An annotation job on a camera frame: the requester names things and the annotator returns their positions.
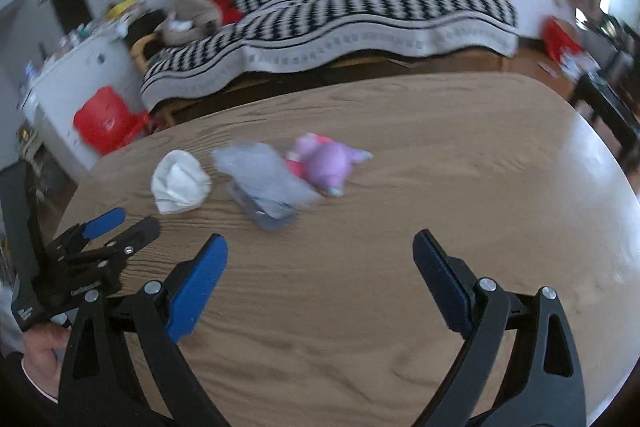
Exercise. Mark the person left hand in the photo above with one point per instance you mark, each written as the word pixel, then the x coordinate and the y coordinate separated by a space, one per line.
pixel 40 362

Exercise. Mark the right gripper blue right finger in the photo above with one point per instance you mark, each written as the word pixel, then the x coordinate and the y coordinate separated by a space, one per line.
pixel 449 280

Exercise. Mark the purple pink toy figure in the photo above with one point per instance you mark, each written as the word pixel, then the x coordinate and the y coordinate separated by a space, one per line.
pixel 324 163

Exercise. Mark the red cushion on sofa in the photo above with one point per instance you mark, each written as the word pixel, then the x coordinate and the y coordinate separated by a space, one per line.
pixel 230 13

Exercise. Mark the red bear plastic stool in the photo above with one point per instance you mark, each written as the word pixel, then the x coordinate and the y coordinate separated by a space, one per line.
pixel 106 124

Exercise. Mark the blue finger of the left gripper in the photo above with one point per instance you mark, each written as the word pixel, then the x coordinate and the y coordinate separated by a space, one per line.
pixel 136 237
pixel 107 222

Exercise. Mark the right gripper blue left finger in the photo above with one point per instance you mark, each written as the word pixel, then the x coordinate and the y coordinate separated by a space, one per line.
pixel 191 284

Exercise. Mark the clear plastic bag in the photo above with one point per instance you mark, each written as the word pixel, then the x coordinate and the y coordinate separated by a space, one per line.
pixel 262 185

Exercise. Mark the red bag by wall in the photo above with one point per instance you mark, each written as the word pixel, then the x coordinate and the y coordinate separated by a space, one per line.
pixel 559 37

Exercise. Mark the black wooden chair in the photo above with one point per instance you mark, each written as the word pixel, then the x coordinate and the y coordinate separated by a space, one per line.
pixel 612 91

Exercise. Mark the black white striped sofa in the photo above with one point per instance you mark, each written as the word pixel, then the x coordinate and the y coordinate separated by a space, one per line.
pixel 286 36

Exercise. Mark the wooden oval table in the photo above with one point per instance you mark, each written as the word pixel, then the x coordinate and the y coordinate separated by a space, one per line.
pixel 327 322

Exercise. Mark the white cabinet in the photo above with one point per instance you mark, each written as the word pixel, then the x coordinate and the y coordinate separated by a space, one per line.
pixel 55 96

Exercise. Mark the brown plush toy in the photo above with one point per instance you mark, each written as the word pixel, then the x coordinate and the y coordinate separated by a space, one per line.
pixel 189 20

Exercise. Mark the white paper bag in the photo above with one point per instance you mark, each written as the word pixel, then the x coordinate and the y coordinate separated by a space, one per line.
pixel 179 183

